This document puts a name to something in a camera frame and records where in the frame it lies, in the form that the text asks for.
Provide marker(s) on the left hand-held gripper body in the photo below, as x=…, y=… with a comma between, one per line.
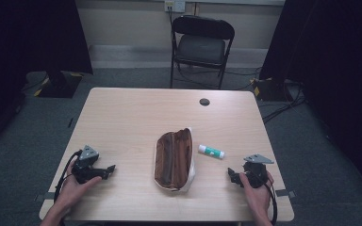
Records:
x=86, y=166

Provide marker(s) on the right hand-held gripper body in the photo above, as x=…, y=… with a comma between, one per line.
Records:
x=257, y=171

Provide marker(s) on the white and green glue stick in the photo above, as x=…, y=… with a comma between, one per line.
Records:
x=211, y=151

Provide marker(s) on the brown and white pencil case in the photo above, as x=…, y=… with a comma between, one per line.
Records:
x=174, y=159

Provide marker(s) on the person's right hand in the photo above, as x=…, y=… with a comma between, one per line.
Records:
x=257, y=196

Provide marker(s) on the person's left hand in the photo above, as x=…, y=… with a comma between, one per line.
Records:
x=73, y=188

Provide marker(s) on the black table grommet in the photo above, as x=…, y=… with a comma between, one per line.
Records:
x=204, y=102

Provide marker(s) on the black stand base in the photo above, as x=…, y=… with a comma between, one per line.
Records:
x=59, y=84
x=271, y=89

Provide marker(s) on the black curtain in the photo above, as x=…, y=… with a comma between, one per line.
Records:
x=28, y=62
x=330, y=78

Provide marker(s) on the black folding chair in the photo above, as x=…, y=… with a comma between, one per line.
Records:
x=202, y=50

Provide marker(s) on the white wall socket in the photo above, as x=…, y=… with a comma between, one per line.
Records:
x=174, y=5

